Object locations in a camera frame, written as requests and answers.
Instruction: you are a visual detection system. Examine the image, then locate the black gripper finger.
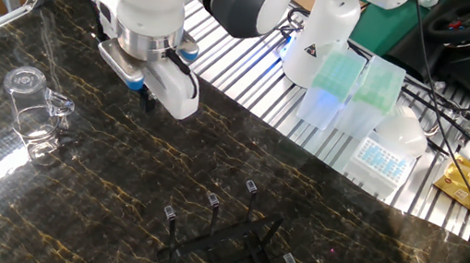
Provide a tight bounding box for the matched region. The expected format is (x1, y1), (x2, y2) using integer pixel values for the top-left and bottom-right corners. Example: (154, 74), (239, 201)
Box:
(138, 87), (151, 110)
(146, 92), (160, 114)

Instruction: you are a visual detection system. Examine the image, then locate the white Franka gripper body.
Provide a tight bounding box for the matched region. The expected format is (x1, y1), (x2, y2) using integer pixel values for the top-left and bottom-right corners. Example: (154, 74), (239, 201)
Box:
(79, 0), (215, 123)

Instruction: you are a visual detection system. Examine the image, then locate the clear glass cup with handle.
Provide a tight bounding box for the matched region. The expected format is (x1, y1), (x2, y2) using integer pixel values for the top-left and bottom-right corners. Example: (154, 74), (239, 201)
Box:
(0, 62), (81, 171)

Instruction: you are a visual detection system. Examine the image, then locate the white translucent plastic box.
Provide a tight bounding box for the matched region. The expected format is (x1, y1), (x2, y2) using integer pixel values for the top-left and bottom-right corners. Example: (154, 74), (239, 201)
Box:
(340, 132), (420, 204)

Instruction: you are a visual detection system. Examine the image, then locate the green cutting mat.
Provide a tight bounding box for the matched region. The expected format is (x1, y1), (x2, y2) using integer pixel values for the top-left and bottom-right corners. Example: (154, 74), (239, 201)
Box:
(347, 0), (430, 63)

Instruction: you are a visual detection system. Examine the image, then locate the white plastic dome lid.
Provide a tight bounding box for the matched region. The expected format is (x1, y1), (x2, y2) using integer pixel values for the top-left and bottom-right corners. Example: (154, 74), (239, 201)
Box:
(370, 101), (434, 161)

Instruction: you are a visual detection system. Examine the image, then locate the gold foil packet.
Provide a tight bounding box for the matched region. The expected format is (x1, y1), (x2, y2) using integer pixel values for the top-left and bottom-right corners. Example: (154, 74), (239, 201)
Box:
(428, 149), (470, 214)

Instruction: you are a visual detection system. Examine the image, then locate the black wire cup rack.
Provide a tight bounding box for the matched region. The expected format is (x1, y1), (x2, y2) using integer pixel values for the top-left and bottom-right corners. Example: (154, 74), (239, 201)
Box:
(154, 166), (309, 263)

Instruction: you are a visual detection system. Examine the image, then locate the long thin black cable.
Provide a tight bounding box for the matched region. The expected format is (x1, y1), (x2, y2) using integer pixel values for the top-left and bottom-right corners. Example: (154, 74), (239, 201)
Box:
(382, 0), (470, 215)

